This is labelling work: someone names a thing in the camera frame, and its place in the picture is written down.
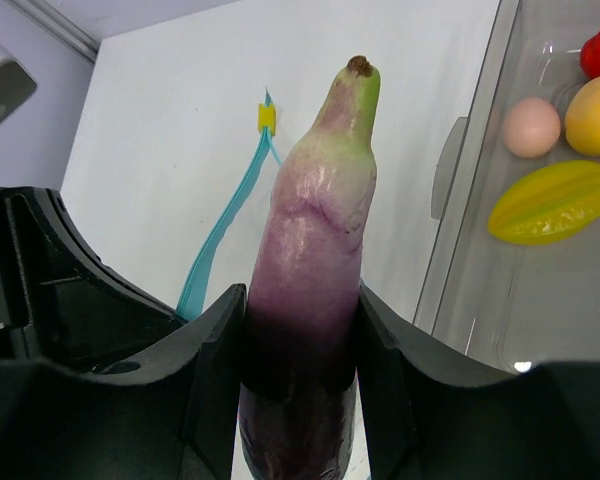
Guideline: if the clear grey plastic bin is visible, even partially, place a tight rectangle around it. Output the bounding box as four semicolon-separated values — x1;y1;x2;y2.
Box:
414;1;600;372

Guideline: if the pink toy peach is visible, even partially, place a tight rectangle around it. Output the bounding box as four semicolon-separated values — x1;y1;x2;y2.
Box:
502;97;561;158

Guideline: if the left aluminium frame post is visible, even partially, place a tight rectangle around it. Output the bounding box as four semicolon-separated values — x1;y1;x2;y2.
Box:
9;0;99;63

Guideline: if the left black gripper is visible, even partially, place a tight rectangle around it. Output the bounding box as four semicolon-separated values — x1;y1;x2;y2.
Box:
0;187;184;370

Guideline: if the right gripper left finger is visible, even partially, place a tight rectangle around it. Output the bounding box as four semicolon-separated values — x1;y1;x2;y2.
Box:
0;284;246;479

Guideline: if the orange toy fruit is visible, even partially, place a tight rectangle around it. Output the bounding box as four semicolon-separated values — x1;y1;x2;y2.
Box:
564;77;600;157

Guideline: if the purple toy eggplant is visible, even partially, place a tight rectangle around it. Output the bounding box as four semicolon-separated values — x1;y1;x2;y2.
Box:
239;55;381;479

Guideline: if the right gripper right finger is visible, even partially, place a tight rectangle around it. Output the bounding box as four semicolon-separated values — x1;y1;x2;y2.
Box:
356;288;600;479

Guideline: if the clear zip top bag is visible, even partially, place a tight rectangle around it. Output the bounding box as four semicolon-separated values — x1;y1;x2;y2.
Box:
176;90;282;321

